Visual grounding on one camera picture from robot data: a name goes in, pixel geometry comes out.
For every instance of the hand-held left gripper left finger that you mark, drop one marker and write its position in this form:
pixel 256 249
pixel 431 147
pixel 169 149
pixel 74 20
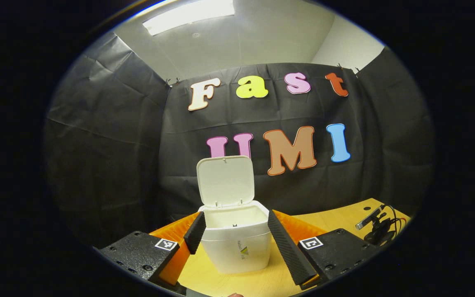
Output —
pixel 195 233

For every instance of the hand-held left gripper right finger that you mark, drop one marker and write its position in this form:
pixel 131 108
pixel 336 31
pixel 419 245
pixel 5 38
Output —
pixel 287 247

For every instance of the white desktop garbage bin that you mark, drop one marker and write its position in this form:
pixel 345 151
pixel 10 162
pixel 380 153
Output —
pixel 221 251

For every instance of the wooden desktop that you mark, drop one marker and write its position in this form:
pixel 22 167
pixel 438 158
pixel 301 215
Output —
pixel 336 222

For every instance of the black backdrop cloth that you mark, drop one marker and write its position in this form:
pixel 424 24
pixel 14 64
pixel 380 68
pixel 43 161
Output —
pixel 109 144

